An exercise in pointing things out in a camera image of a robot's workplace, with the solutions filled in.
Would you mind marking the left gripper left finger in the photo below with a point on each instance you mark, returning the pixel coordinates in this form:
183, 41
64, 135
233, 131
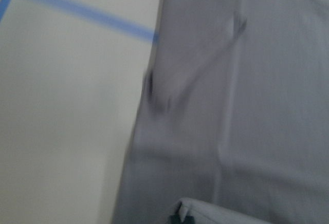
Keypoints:
174, 219

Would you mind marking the dark brown t-shirt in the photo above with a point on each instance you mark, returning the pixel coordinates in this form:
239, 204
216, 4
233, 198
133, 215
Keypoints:
233, 121

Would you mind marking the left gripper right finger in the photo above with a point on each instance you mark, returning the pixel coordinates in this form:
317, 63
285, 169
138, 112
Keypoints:
189, 220

